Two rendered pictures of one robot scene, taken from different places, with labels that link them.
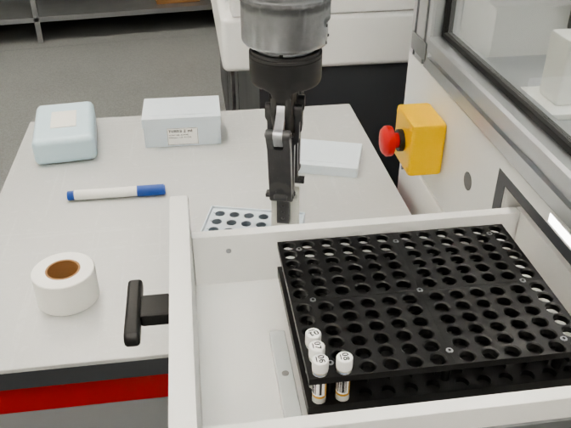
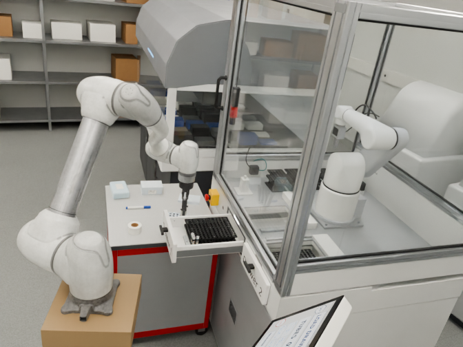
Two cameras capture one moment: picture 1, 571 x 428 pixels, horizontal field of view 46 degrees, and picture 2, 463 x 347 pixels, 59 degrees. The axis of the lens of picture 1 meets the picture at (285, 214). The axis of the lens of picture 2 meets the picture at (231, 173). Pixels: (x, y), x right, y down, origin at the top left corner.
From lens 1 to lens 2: 1.42 m
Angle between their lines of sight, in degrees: 13
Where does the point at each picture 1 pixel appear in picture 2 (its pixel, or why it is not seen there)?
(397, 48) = (211, 166)
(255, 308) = (179, 232)
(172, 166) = (150, 200)
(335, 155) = (193, 199)
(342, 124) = (195, 189)
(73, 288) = (138, 228)
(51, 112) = (115, 184)
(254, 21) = (181, 177)
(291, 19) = (189, 177)
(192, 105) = (154, 183)
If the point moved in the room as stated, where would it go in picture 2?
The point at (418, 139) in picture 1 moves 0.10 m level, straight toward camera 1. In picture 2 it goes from (213, 197) to (211, 206)
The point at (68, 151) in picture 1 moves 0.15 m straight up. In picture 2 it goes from (122, 195) to (122, 173)
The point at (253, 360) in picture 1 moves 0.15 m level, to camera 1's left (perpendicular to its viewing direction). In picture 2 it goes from (180, 240) to (149, 239)
